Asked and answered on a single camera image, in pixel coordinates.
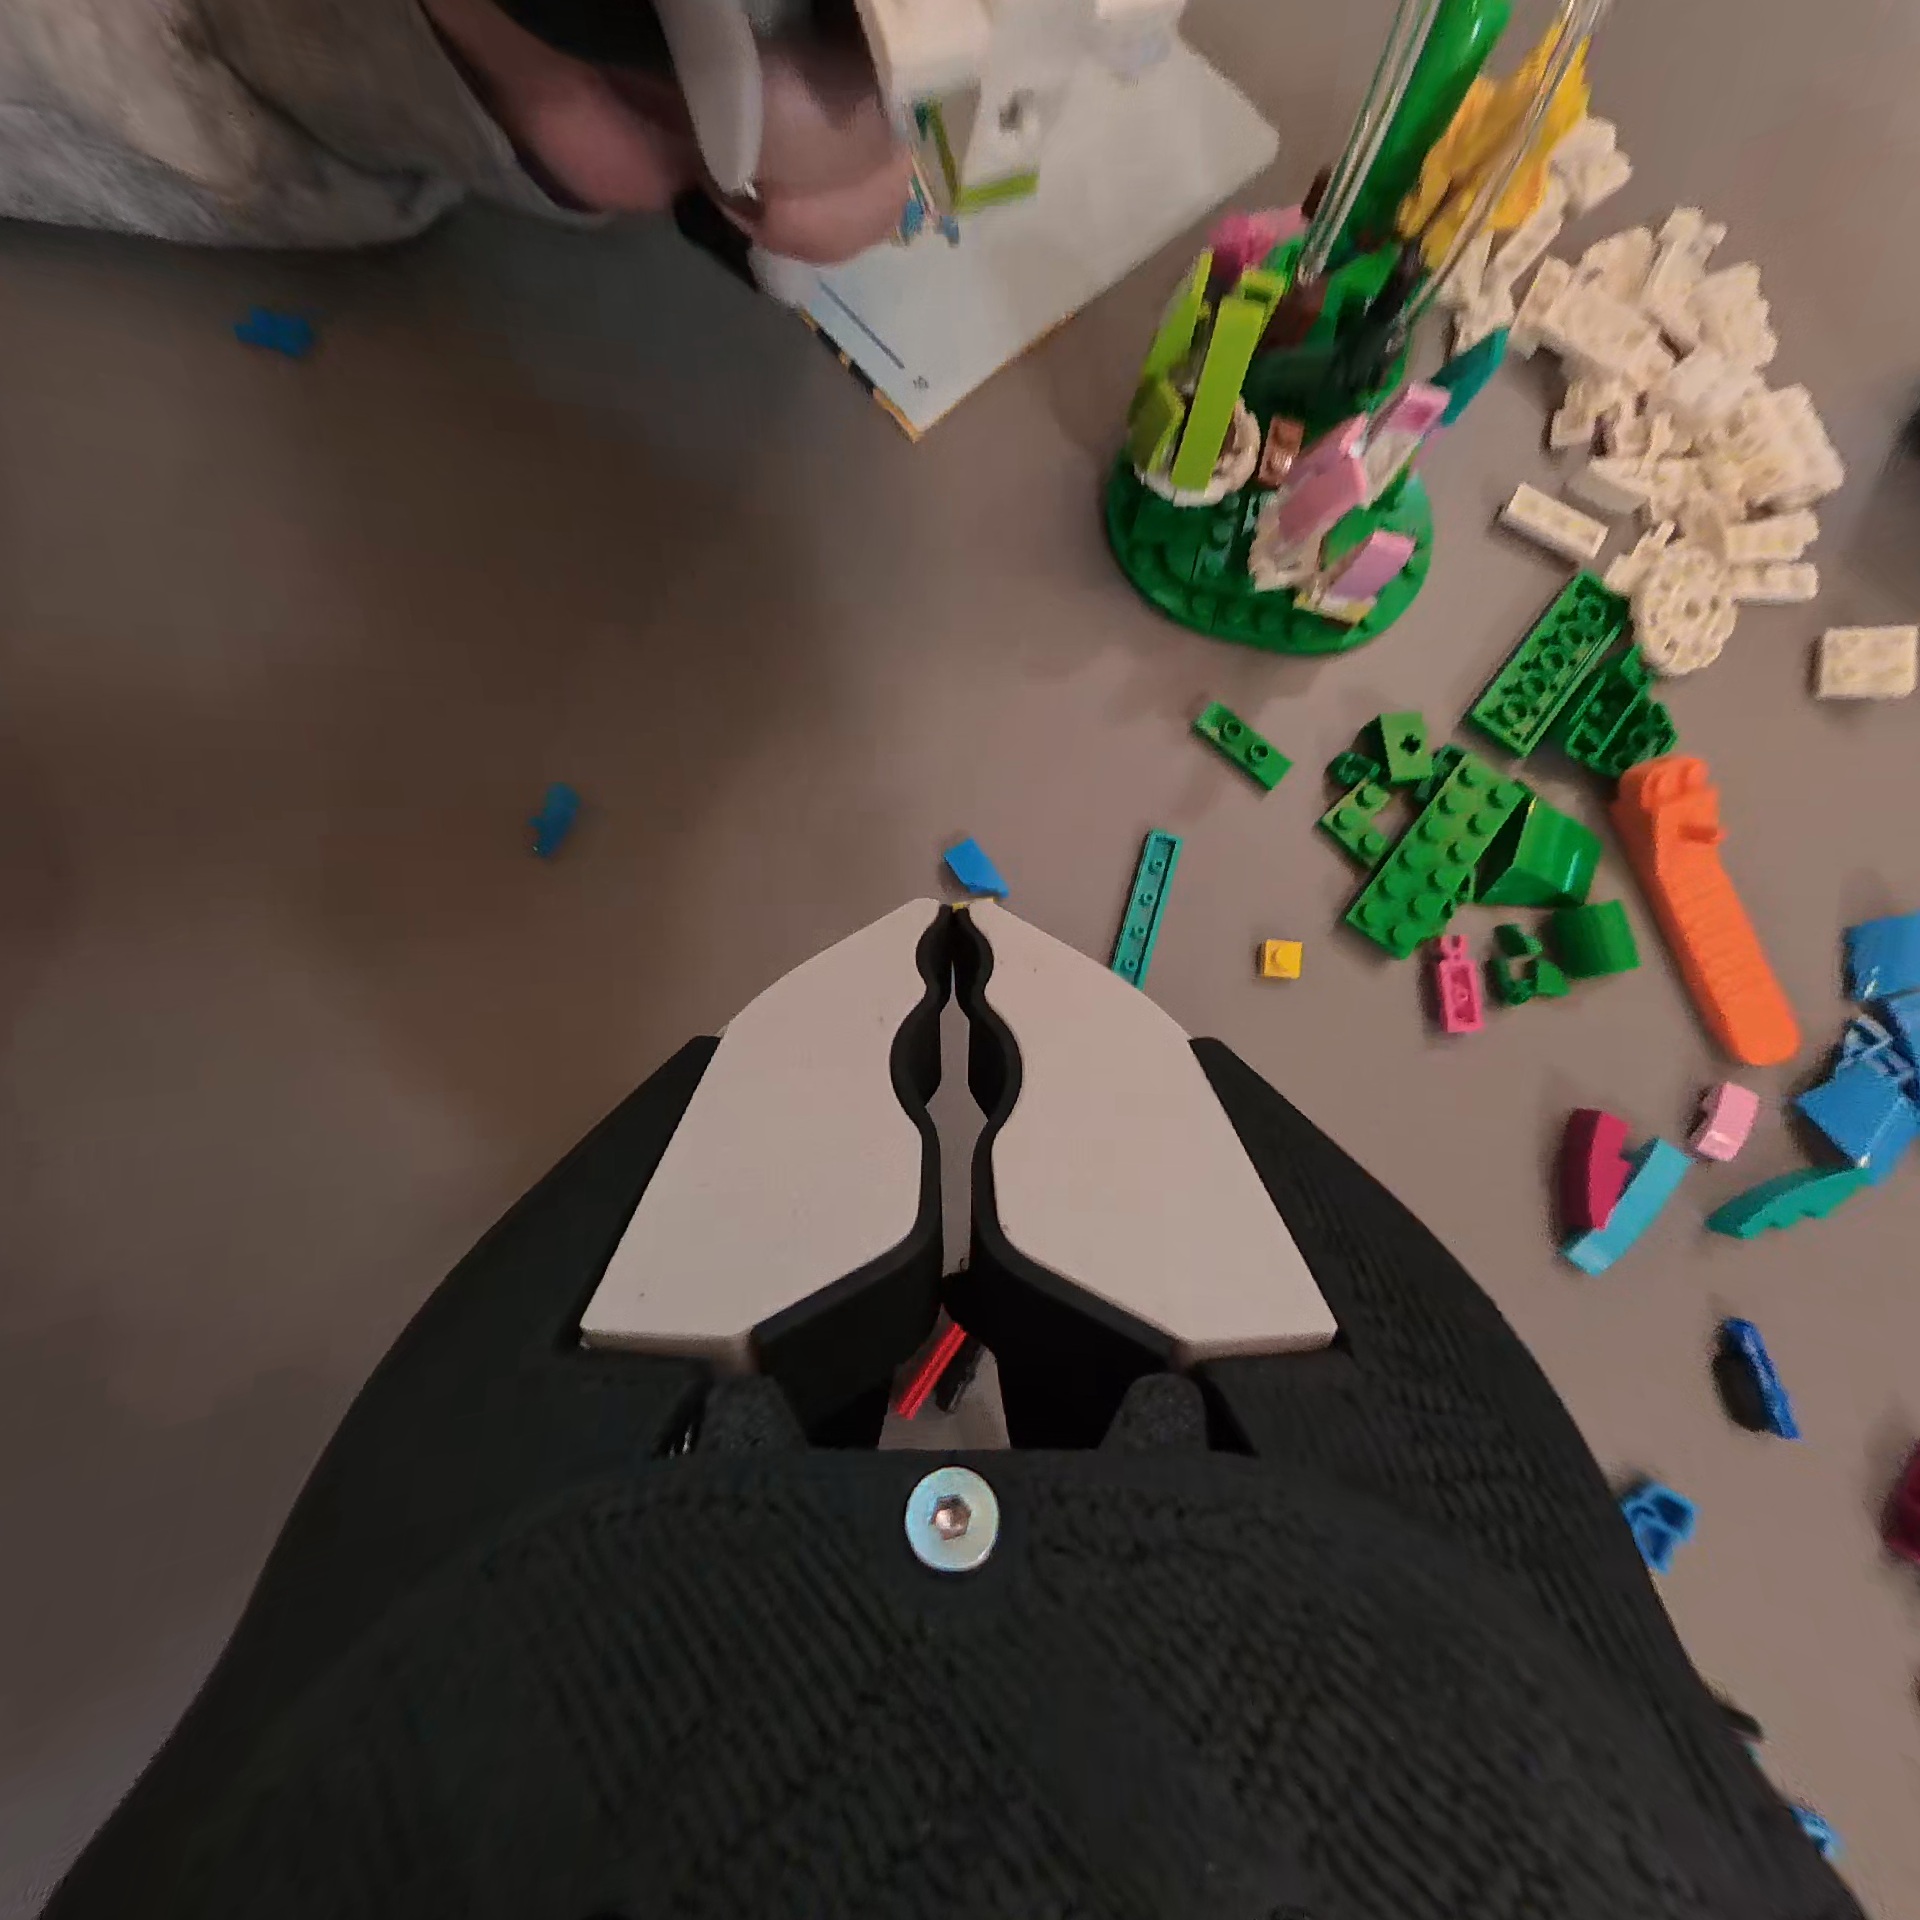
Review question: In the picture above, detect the person's left hand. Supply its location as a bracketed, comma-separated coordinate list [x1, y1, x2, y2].
[428, 0, 921, 269]

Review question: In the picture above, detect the magenta curved brick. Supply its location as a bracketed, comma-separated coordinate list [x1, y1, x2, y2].
[1551, 1106, 1641, 1243]

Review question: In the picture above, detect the green flower brick model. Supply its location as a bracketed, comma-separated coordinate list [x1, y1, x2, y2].
[1104, 0, 1594, 656]

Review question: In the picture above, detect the blue pink brick pile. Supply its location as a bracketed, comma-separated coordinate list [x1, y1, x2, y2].
[1791, 907, 1920, 1181]

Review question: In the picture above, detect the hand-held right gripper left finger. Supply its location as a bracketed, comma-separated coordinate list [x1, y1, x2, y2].
[575, 895, 961, 1444]

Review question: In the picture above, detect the person's left forearm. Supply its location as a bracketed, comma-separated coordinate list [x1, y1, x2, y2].
[0, 0, 518, 250]

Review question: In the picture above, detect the light blue curved brick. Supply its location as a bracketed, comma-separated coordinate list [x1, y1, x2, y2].
[1558, 1136, 1695, 1279]

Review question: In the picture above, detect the orange brick separator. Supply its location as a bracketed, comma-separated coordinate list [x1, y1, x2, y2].
[1610, 752, 1800, 1069]

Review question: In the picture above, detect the pile of green bricks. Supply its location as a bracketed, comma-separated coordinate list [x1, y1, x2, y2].
[1317, 568, 1682, 1011]

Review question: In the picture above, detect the pile of white bricks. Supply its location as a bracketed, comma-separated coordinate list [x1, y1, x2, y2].
[1440, 111, 1920, 703]

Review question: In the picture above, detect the grey desk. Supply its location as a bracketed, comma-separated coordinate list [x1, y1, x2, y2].
[0, 0, 1920, 1892]

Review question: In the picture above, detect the dark blue brick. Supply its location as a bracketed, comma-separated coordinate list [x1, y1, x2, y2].
[1712, 1314, 1800, 1443]

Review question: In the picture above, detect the small green plate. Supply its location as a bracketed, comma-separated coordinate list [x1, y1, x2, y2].
[1192, 700, 1294, 794]

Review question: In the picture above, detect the teal curved brick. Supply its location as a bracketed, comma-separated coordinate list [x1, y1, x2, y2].
[1705, 1160, 1881, 1240]

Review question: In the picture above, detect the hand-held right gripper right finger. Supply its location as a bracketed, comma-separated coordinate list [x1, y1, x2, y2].
[941, 901, 1338, 1450]

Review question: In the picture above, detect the long teal plate brick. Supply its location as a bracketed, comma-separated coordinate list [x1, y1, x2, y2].
[1109, 830, 1186, 992]

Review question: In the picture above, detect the white instruction booklet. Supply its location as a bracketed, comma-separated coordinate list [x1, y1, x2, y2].
[748, 29, 1284, 440]

